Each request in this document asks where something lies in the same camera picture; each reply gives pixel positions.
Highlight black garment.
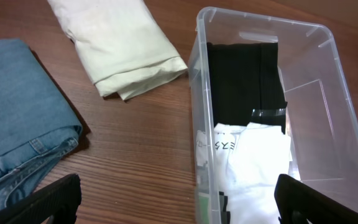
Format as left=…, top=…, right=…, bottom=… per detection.
left=207, top=42, right=287, bottom=133

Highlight blue jeans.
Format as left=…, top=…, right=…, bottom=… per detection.
left=0, top=39, right=83, bottom=210

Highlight white printed t-shirt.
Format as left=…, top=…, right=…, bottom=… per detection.
left=213, top=123, right=291, bottom=223

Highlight cream cloth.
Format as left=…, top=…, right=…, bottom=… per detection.
left=48, top=0, right=187, bottom=100

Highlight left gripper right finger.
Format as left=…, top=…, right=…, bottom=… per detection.
left=274, top=174, right=358, bottom=224

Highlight clear plastic storage container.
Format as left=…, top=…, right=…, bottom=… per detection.
left=189, top=7, right=358, bottom=223

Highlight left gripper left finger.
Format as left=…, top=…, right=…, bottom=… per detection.
left=0, top=174, right=81, bottom=224

